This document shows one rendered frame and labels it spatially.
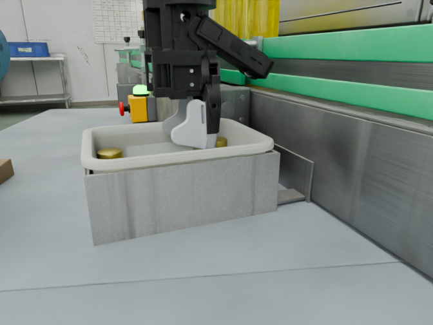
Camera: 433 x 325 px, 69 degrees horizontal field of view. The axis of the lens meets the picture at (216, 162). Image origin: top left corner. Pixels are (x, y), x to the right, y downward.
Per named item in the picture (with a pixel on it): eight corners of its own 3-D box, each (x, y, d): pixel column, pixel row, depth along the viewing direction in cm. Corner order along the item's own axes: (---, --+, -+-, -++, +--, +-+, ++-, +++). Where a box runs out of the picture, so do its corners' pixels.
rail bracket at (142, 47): (149, 73, 105) (147, 29, 100) (127, 74, 102) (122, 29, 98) (147, 73, 108) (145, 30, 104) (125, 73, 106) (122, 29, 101)
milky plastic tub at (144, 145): (278, 208, 40) (283, 142, 38) (91, 244, 33) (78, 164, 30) (226, 165, 56) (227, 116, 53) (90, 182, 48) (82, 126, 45)
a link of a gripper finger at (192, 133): (171, 171, 42) (165, 100, 40) (212, 166, 44) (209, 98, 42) (175, 176, 39) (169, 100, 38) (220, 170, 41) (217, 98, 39)
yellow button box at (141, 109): (156, 122, 92) (155, 96, 89) (130, 124, 89) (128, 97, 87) (153, 118, 98) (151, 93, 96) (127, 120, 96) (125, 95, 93)
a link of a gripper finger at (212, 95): (198, 132, 43) (194, 66, 41) (211, 131, 43) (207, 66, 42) (209, 135, 38) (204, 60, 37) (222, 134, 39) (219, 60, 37)
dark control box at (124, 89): (142, 108, 116) (141, 84, 113) (120, 109, 113) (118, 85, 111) (139, 104, 123) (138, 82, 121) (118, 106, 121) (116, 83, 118)
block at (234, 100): (251, 128, 57) (252, 88, 54) (201, 132, 53) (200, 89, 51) (243, 124, 60) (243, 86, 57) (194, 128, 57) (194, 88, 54)
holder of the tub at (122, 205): (312, 204, 42) (318, 148, 40) (93, 246, 33) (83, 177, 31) (253, 164, 58) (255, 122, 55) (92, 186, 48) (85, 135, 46)
